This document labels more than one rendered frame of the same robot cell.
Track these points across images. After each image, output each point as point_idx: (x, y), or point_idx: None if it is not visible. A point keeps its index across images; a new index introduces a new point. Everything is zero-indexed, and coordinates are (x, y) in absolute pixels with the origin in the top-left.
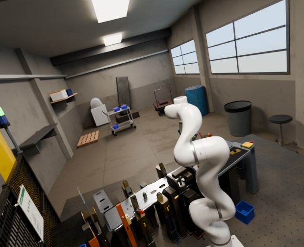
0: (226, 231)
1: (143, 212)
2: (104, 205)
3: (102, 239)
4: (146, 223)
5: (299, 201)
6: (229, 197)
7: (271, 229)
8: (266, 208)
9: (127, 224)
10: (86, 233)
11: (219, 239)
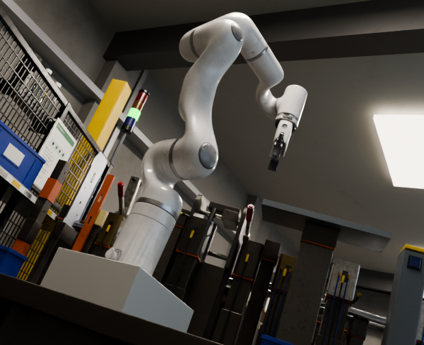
0: (164, 186)
1: (120, 183)
2: None
3: (57, 233)
4: (111, 232)
5: None
6: (211, 139)
7: None
8: None
9: (94, 214)
10: (58, 163)
11: (144, 187)
